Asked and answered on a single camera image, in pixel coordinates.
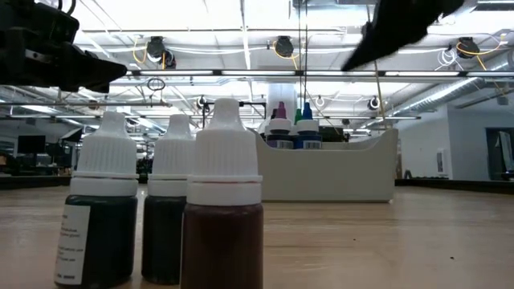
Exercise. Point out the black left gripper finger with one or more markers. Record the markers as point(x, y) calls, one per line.
point(92, 70)
point(88, 88)

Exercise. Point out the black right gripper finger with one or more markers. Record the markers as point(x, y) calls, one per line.
point(393, 32)

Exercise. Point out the black-capped large dropper bottle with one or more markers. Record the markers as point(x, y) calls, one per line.
point(273, 114)

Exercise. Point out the purple-capped large dropper bottle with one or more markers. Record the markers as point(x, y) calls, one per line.
point(280, 126)

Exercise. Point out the small dark green dropper bottle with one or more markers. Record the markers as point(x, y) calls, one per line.
point(104, 241)

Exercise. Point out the small brown dropper bottle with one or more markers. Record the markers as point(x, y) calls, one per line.
point(223, 241)

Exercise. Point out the black monitor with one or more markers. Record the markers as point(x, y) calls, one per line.
point(30, 143)

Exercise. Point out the black mesh computer case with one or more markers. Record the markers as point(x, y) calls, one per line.
point(333, 134)

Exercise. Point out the white plastic bin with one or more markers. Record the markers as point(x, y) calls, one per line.
point(329, 176)

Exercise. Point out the small black dropper bottle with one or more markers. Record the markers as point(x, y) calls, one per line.
point(160, 241)

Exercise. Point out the silver ventilation duct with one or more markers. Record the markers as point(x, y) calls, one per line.
point(441, 94)

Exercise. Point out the white wall panel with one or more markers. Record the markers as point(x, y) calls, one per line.
point(441, 161)

